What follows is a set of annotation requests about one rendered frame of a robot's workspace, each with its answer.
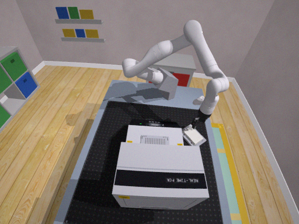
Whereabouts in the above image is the white real-time pcr machine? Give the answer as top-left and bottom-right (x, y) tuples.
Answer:
(112, 119), (209, 210)

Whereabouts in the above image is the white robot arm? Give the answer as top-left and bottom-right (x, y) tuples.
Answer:
(122, 20), (229, 115)

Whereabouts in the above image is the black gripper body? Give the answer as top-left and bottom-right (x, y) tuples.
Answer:
(198, 109), (211, 121)

